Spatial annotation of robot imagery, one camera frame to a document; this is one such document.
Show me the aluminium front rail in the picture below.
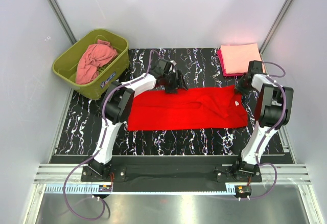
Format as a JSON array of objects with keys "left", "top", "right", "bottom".
[{"left": 34, "top": 164, "right": 311, "bottom": 185}]

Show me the white slotted cable duct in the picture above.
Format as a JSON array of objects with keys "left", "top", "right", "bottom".
[{"left": 45, "top": 184, "right": 236, "bottom": 195}]

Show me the aluminium frame post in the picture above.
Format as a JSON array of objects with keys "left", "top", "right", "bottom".
[
  {"left": 48, "top": 0, "right": 77, "bottom": 44},
  {"left": 259, "top": 0, "right": 295, "bottom": 54}
]

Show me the left aluminium frame post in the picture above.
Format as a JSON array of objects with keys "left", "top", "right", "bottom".
[{"left": 48, "top": 0, "right": 77, "bottom": 44}]

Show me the olive green plastic basket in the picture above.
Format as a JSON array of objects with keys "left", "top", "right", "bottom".
[{"left": 52, "top": 29, "right": 129, "bottom": 100}]

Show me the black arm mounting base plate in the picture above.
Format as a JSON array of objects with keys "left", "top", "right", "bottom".
[{"left": 81, "top": 155, "right": 262, "bottom": 194}]

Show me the red t shirt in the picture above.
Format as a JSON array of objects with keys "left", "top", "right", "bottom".
[{"left": 127, "top": 85, "right": 248, "bottom": 131}]

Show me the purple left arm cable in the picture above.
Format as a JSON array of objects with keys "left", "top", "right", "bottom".
[{"left": 62, "top": 49, "right": 111, "bottom": 221}]

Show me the crumpled salmon pink t shirt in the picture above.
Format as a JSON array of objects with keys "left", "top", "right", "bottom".
[{"left": 75, "top": 39, "right": 118, "bottom": 85}]

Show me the folded magenta t shirt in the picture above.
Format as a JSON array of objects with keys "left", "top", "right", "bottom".
[{"left": 217, "top": 49, "right": 246, "bottom": 77}]

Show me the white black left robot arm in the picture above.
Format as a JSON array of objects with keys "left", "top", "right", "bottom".
[{"left": 88, "top": 59, "right": 188, "bottom": 180}]

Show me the folded light pink t shirt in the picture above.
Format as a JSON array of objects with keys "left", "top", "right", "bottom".
[{"left": 220, "top": 43, "right": 262, "bottom": 76}]

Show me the right aluminium frame post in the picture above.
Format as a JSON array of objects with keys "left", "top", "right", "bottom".
[{"left": 259, "top": 0, "right": 295, "bottom": 54}]

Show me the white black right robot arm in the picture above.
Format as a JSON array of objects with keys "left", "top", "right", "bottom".
[{"left": 231, "top": 60, "right": 294, "bottom": 181}]

